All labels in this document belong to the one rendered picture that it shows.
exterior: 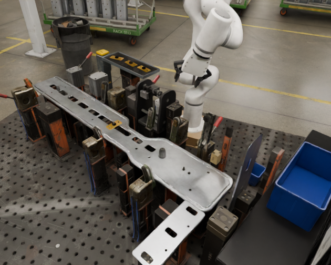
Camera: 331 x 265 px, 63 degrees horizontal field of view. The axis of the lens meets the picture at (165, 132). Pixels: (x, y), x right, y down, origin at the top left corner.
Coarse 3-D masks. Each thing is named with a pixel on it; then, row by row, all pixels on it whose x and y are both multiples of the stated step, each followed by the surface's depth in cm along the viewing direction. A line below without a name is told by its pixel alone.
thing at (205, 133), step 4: (208, 112) 115; (204, 116) 113; (208, 116) 112; (212, 116) 113; (204, 120) 113; (208, 120) 112; (212, 120) 114; (204, 124) 117; (208, 124) 117; (212, 124) 116; (204, 128) 118; (208, 128) 118; (204, 132) 120; (208, 132) 117; (204, 136) 121; (208, 136) 118; (200, 140) 122; (208, 140) 120; (200, 144) 122; (204, 148) 122
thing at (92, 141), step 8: (88, 144) 122; (96, 144) 125; (88, 152) 124; (96, 152) 128; (104, 152) 132; (88, 160) 127; (96, 160) 130; (104, 160) 135; (96, 168) 133; (104, 168) 138; (96, 176) 136; (104, 176) 140; (96, 184) 138; (104, 184) 143; (96, 192) 142; (104, 192) 144
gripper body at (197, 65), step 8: (192, 48) 105; (184, 56) 108; (192, 56) 104; (200, 56) 102; (184, 64) 107; (192, 64) 106; (200, 64) 106; (208, 64) 107; (184, 72) 110; (192, 72) 109; (200, 72) 109
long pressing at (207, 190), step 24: (48, 96) 162; (72, 96) 163; (96, 120) 144; (120, 120) 145; (120, 144) 130; (144, 144) 130; (168, 144) 131; (168, 168) 118; (192, 168) 119; (216, 168) 119; (192, 192) 108; (216, 192) 109
